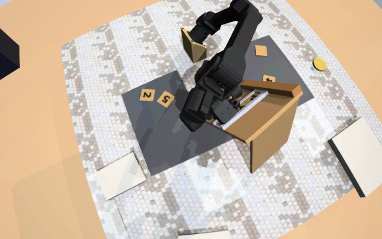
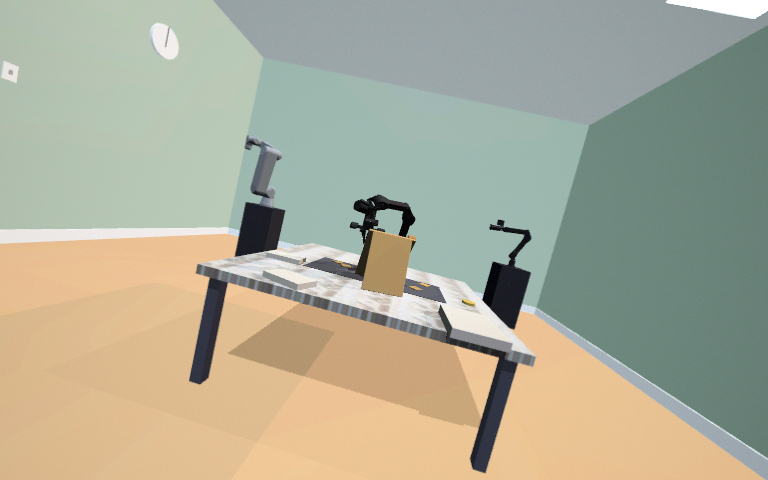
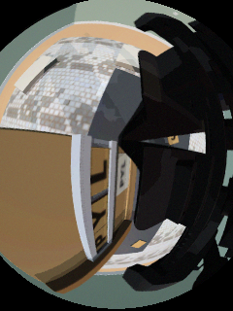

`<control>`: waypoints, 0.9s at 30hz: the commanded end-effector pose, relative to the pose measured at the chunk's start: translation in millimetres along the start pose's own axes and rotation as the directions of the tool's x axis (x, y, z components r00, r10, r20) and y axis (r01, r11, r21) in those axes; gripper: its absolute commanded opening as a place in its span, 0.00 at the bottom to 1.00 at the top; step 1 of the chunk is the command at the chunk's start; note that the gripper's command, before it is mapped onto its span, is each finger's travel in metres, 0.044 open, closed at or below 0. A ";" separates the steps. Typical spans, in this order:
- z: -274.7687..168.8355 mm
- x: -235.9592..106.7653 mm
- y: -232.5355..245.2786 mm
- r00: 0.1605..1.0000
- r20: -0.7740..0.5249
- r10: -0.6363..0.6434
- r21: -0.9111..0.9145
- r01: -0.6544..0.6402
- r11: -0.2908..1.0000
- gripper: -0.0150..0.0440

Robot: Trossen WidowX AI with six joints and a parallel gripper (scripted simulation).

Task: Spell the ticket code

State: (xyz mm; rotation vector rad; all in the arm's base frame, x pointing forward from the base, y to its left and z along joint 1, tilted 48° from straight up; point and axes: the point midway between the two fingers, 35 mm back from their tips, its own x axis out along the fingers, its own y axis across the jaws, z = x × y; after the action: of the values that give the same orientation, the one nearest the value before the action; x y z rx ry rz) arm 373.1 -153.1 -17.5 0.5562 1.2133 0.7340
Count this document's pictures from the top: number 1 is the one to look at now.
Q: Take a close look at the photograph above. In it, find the yellow round disc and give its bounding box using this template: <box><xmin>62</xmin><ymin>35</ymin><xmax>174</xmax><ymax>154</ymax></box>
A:
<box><xmin>313</xmin><ymin>58</ymin><xmax>327</xmax><ymax>72</ymax></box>

